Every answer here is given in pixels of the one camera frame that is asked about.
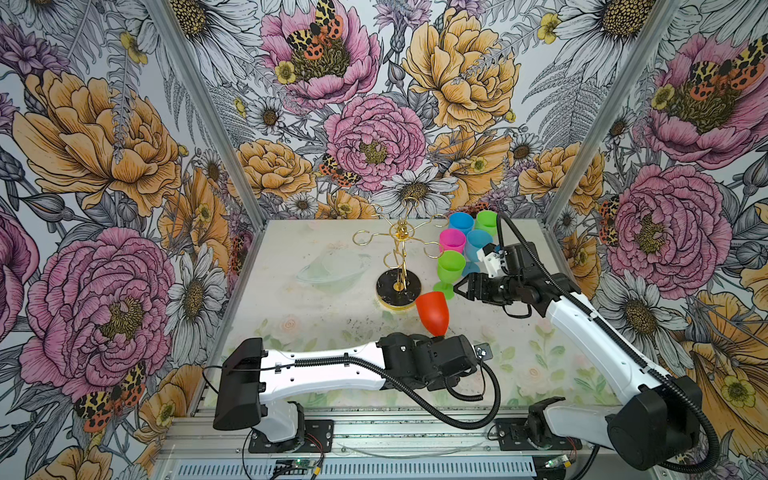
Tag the green wine glass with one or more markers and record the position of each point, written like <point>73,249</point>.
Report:
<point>450,266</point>
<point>486,220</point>

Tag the blue wine glass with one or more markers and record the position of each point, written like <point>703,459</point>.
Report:
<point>476,240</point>
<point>462,221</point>

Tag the gold wire wine glass rack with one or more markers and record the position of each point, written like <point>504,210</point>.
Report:
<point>397,288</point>

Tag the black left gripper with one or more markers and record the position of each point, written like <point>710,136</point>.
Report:
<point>449,375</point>

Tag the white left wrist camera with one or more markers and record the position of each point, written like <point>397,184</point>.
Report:
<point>483,352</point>

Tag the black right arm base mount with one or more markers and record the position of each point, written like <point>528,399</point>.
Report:
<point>512,434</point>

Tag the silver aluminium corner post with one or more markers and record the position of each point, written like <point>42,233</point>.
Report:
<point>650,36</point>
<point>185,61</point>

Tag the silver aluminium front rail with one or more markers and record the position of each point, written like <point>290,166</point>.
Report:
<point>397,434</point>

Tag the pink wine glass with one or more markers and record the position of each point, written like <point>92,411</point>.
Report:
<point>451,239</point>

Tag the silver aluminium corner post right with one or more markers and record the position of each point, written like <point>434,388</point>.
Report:
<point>650,36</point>

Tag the red wine glass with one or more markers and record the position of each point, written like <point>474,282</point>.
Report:
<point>434,313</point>

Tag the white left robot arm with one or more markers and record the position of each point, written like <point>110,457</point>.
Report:
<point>254,380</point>

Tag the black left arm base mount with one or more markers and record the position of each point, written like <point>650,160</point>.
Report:
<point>315,436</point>

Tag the green circuit board left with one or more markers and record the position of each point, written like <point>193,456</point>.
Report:
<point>294,466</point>

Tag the green circuit board right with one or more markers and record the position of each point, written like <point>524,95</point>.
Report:
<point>554,463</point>

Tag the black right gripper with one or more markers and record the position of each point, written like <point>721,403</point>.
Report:
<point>474,292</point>

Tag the green circuit board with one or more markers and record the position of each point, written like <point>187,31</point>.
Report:
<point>294,466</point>
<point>554,463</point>

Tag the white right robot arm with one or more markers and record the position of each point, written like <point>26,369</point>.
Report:
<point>659,417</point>

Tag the silver aluminium corner post left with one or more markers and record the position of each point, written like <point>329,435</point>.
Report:
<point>185,61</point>

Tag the grey slotted cable duct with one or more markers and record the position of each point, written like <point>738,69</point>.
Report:
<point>515,467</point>

